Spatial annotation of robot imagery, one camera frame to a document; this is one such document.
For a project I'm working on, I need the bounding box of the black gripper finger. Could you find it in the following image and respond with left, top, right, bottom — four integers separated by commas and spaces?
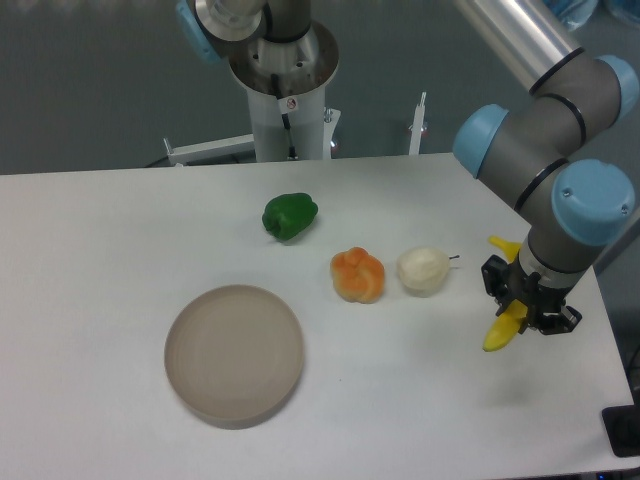
535, 305, 583, 335
481, 255, 511, 316

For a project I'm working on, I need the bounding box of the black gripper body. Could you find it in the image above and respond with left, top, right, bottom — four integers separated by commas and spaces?
508, 261, 573, 324

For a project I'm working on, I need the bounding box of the yellow banana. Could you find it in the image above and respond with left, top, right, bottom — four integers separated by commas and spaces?
483, 236, 528, 352

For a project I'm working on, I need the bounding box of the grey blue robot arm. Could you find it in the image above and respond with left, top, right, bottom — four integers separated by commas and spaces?
175, 1, 639, 335

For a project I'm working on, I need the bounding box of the beige round plate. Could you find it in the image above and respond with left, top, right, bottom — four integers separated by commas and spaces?
164, 285, 305, 429

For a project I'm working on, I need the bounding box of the white pear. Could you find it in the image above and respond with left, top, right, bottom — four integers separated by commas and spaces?
396, 247, 459, 297

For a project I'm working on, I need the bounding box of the black device at edge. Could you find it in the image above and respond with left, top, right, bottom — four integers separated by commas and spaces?
601, 405, 640, 458

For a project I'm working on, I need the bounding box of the orange knotted bread roll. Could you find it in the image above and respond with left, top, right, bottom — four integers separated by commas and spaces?
330, 247, 385, 304

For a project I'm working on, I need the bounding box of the green bell pepper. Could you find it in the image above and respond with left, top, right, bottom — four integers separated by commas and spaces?
261, 192, 319, 241

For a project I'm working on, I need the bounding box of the white right frame bracket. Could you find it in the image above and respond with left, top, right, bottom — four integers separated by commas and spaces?
408, 91, 428, 155

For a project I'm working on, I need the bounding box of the white frame bracket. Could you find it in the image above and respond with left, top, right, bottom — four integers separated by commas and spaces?
163, 134, 254, 166
408, 91, 428, 155

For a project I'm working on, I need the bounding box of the black cable on pedestal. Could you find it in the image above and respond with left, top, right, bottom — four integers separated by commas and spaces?
270, 73, 300, 161

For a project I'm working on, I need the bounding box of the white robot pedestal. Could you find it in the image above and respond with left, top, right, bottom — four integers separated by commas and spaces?
230, 21, 339, 162

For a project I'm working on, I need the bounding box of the white left frame bracket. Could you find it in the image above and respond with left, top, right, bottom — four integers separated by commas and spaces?
163, 134, 254, 166

